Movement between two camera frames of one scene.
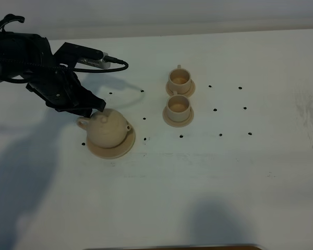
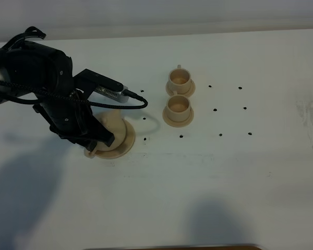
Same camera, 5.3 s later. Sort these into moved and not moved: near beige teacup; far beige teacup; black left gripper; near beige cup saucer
Moved: black left gripper
Not moved: far beige teacup; near beige teacup; near beige cup saucer
